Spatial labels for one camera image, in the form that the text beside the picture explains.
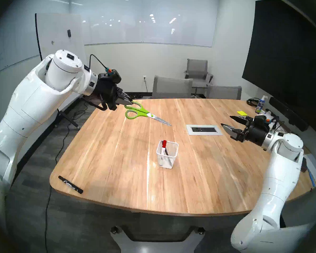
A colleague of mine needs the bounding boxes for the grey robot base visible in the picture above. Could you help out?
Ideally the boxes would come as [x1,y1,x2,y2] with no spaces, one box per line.
[110,225,206,253]

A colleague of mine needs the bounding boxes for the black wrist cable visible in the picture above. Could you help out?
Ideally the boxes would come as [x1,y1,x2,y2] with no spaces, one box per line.
[89,54,109,71]
[270,115,284,133]

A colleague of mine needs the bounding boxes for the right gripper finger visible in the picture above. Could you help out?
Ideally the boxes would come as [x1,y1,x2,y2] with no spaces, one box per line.
[229,115,254,125]
[220,123,244,143]

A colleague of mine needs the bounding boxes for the silver table power outlet panel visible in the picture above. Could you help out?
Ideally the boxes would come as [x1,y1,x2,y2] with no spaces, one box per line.
[186,124,223,136]

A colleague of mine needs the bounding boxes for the blue stick tool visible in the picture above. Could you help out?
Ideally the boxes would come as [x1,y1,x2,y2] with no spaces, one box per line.
[307,168,316,187]

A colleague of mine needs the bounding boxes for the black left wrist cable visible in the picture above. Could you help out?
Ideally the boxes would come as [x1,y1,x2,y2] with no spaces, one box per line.
[89,54,109,71]

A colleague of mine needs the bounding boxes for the long black floor cable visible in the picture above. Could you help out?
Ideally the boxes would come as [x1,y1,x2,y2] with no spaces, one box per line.
[43,108,90,253]

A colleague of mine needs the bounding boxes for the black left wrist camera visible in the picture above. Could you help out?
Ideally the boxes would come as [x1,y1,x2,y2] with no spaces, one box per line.
[105,69,122,84]

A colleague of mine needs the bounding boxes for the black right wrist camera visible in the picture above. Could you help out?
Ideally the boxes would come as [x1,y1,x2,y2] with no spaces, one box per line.
[254,115,271,125]

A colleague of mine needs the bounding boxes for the large black wall screen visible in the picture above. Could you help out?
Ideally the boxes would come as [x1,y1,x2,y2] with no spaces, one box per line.
[242,0,316,135]

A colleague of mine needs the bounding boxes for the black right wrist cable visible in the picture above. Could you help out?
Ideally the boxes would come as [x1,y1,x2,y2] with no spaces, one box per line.
[270,115,284,133]

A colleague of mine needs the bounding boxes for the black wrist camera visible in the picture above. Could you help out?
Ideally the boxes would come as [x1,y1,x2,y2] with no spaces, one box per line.
[105,69,122,84]
[254,115,271,125]

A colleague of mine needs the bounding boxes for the black video sound bar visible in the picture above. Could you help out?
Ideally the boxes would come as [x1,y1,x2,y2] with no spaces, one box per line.
[269,97,309,132]

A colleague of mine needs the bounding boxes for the grey mesh office chair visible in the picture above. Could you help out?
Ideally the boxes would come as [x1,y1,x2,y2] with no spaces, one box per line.
[152,75,193,99]
[206,84,242,100]

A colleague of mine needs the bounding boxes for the wide glass wall whiteboard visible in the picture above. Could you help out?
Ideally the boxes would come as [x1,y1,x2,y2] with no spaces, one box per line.
[70,0,219,48]

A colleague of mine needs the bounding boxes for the wall whiteboard with blue writing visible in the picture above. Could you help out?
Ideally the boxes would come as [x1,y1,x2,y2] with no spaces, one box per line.
[0,0,70,78]

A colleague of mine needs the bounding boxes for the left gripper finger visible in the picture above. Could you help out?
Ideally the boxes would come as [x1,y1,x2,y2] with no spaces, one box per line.
[118,88,132,102]
[115,95,134,106]

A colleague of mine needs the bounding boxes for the black permanent marker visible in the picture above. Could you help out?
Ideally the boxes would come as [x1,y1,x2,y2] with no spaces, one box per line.
[58,175,84,194]

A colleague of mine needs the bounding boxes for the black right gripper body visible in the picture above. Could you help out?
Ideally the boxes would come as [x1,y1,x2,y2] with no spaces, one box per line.
[240,122,270,147]

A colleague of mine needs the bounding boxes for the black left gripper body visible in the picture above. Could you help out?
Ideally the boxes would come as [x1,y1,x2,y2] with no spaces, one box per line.
[93,73,121,111]

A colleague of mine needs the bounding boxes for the white mesh pen holder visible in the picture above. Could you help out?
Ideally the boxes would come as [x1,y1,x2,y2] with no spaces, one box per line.
[156,141,179,169]

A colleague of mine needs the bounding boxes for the green handled scissors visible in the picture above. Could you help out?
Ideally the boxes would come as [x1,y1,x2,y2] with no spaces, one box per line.
[125,101,172,127]

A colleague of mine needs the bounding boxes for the grey office chair with armrests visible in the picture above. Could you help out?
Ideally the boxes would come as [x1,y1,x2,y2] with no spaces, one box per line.
[184,59,214,98]

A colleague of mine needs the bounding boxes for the white paper sheet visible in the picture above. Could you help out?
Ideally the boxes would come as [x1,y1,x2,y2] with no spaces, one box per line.
[304,153,316,186]

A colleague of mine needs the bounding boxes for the whiteboard cleaner spray bottle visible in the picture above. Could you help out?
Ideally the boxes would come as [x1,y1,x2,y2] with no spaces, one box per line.
[255,95,268,114]

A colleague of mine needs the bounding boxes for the rolling white whiteboard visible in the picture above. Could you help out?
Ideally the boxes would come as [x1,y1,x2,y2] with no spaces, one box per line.
[35,13,86,130]

